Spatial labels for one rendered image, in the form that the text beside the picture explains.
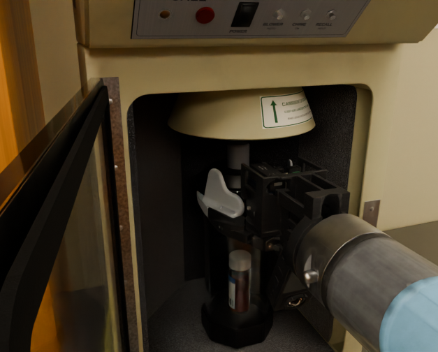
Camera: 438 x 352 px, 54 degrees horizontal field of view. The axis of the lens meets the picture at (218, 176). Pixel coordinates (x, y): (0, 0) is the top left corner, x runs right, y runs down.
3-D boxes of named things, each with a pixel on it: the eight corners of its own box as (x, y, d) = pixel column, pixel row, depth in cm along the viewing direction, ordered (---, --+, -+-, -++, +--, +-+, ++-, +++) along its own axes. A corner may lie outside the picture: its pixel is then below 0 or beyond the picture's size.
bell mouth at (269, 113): (153, 114, 57) (151, 71, 55) (272, 105, 63) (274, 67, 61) (191, 147, 41) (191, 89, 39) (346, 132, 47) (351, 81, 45)
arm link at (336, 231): (395, 306, 36) (309, 330, 33) (359, 279, 40) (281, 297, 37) (407, 225, 33) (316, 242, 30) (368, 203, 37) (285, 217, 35)
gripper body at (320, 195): (299, 154, 47) (371, 191, 37) (295, 225, 50) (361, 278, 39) (235, 161, 45) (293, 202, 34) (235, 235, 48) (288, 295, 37)
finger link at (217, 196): (198, 156, 53) (256, 173, 46) (199, 201, 55) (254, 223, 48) (179, 162, 51) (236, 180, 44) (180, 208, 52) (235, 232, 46)
